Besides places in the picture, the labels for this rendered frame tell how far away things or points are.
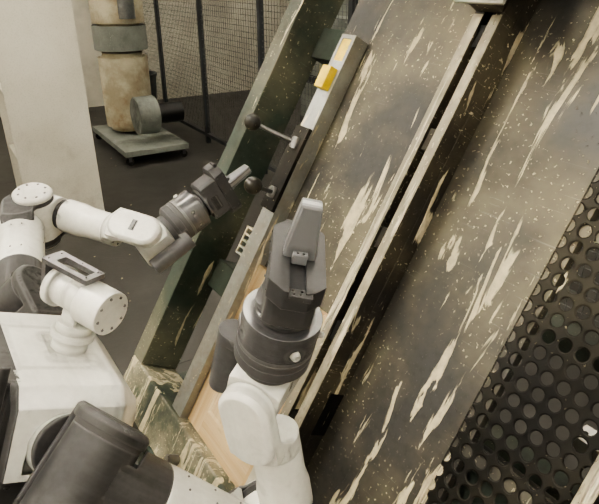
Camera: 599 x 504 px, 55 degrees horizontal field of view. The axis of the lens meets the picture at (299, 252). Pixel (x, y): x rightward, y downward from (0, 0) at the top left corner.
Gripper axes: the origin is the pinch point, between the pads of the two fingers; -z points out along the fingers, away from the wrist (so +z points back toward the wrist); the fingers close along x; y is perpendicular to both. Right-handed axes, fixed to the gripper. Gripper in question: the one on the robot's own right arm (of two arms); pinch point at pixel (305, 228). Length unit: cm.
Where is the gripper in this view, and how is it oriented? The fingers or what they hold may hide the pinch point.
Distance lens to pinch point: 55.5
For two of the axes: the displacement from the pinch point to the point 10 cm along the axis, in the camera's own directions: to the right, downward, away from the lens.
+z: -2.1, 7.9, 5.8
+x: 0.2, -5.9, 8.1
